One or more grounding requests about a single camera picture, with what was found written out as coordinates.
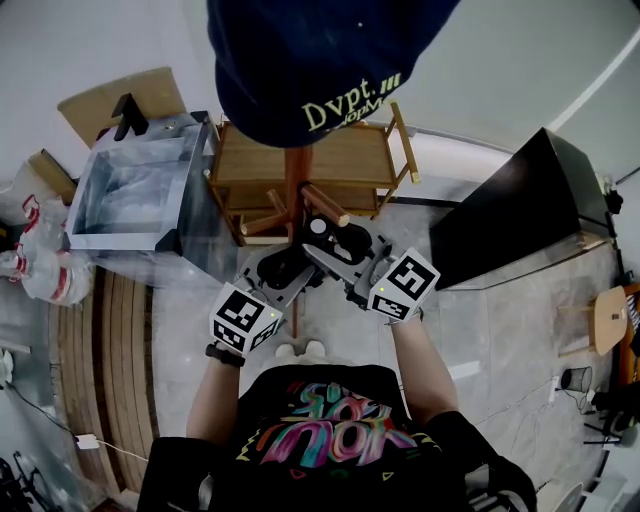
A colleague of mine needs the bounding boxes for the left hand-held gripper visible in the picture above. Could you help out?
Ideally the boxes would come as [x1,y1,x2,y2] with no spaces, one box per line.
[209,251,322,357]

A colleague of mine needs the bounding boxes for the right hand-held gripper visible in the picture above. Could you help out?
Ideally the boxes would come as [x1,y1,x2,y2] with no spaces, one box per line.
[301,241,441,323]

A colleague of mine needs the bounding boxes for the wooden coat stand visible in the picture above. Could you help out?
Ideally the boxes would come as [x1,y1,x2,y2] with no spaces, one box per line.
[239,144,351,337]

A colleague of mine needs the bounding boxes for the person's right forearm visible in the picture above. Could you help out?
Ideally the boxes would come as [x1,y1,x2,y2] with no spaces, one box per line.
[389,308,461,427]

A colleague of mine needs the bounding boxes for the person's left forearm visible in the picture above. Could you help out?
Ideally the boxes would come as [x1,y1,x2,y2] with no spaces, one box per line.
[185,349,262,447]

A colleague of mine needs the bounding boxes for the black tripod stand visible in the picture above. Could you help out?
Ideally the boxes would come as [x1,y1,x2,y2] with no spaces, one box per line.
[582,388,640,451]

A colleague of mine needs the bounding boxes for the person's white shoes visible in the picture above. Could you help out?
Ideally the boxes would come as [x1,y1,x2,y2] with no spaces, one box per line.
[274,339,326,359]

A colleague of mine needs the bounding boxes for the wooden shelf cart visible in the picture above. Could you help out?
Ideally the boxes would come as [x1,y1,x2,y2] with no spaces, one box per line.
[208,101,420,247]

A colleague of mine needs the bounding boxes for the black wrist band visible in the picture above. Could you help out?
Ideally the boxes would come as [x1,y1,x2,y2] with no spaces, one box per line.
[204,341,247,369]

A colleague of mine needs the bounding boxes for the person's black printed shirt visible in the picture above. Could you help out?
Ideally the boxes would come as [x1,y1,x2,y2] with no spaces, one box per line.
[135,363,539,512]

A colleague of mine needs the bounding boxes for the black cabinet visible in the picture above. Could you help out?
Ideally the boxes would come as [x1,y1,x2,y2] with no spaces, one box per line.
[427,126,610,292]

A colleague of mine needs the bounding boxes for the glass and metal cabinet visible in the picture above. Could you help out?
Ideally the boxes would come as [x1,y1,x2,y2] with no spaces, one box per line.
[64,110,222,257]

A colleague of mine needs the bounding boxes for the navy blue cap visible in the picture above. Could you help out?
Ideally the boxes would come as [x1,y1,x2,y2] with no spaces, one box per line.
[205,0,462,149]

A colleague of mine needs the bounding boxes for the wooden slat panel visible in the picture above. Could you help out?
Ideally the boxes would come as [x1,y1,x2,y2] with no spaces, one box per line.
[48,267,162,494]

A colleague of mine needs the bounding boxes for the clear plastic bags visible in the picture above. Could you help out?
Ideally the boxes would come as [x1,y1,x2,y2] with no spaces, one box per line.
[0,164,95,307]

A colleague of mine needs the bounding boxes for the cardboard sheet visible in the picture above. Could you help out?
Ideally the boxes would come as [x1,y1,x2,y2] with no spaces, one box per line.
[56,66,189,149]

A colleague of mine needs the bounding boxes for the cardboard box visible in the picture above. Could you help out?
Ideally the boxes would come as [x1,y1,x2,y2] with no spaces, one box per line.
[25,147,79,206]

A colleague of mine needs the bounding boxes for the round wooden stool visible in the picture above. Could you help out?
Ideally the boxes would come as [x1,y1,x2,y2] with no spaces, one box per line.
[558,283,632,357]

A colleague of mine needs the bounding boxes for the black angled bracket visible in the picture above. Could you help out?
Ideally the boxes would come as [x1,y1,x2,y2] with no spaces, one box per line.
[110,92,150,142]

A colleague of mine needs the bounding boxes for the white cable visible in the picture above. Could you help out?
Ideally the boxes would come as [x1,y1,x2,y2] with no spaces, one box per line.
[94,438,151,464]

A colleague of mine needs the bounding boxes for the black wire waste basket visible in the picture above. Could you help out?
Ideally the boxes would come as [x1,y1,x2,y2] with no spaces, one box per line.
[559,365,594,394]

